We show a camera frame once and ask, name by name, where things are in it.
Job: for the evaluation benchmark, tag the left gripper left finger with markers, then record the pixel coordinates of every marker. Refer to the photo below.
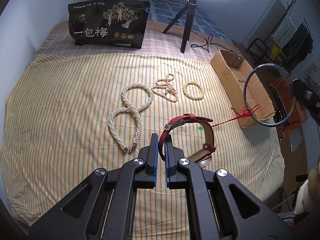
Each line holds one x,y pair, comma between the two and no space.
103,205

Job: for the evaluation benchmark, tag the orange covered box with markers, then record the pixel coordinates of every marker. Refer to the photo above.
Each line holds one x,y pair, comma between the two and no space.
282,102

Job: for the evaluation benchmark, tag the pink plaid blanket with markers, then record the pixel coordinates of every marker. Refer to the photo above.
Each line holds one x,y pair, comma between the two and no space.
60,42

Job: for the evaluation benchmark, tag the black metal rack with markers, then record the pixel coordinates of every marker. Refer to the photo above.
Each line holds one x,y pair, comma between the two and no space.
260,52

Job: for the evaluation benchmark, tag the black tripod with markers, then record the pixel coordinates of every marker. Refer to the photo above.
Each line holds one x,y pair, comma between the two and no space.
189,9

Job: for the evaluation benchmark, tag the black snack bag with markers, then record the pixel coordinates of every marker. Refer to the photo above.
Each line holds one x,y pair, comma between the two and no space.
111,22

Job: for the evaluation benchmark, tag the yellow striped bed sheet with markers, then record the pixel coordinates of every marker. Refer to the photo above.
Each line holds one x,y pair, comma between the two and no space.
56,126

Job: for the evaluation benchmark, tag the cardboard box tray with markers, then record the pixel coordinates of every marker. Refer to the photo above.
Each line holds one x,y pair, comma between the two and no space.
232,70

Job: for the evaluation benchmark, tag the blue patterned bed cover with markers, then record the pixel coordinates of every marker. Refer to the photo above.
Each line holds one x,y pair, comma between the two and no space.
164,12

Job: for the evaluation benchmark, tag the hanging clothes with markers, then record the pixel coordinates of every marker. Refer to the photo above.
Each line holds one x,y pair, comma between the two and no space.
292,35

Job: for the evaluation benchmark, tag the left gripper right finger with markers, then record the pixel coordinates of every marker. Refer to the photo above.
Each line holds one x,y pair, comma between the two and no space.
219,206

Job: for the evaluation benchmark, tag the yellow box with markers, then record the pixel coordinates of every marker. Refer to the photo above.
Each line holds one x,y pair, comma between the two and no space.
277,54

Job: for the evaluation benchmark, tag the blue bangle with red string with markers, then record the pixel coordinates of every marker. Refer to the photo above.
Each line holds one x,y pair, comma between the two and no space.
249,112

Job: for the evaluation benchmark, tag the red strap wristwatch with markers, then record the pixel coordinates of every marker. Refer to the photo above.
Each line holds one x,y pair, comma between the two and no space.
206,140

